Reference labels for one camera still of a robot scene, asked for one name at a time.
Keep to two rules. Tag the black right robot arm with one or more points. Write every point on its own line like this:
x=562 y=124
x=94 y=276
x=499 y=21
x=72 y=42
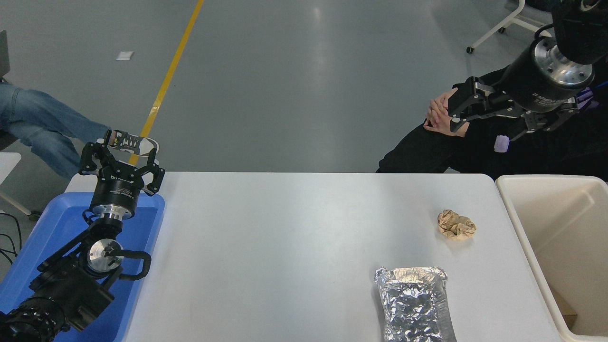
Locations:
x=577 y=33

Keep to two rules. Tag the blue plastic tray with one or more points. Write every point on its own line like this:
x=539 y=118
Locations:
x=52 y=228

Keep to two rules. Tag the white side table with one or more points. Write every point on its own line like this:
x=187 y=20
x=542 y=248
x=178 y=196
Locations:
x=7 y=164

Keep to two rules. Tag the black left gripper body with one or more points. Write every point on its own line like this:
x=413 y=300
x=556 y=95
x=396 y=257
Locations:
x=118 y=192

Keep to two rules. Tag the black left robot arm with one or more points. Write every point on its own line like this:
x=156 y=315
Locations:
x=66 y=289

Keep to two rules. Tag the person's left hand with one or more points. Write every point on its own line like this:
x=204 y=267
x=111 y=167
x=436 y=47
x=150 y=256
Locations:
x=439 y=124

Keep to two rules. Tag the person's right hand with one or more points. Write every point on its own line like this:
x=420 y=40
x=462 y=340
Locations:
x=438 y=102

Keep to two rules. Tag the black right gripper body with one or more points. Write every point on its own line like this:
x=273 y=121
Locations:
x=532 y=85

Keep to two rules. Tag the white paper scrap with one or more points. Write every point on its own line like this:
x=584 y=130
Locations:
x=125 y=55

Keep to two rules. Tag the white wheeled chair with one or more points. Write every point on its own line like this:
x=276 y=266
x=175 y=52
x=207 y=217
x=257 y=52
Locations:
x=498 y=23

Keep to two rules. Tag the silver foil plate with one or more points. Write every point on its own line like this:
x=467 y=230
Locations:
x=415 y=306

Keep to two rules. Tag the person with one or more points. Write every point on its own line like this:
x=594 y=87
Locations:
x=38 y=123
x=479 y=152

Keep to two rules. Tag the large pale bin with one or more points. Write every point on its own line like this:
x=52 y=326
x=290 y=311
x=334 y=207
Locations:
x=560 y=228

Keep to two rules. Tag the crumpled tan paper ball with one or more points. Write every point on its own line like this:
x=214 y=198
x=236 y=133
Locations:
x=456 y=224

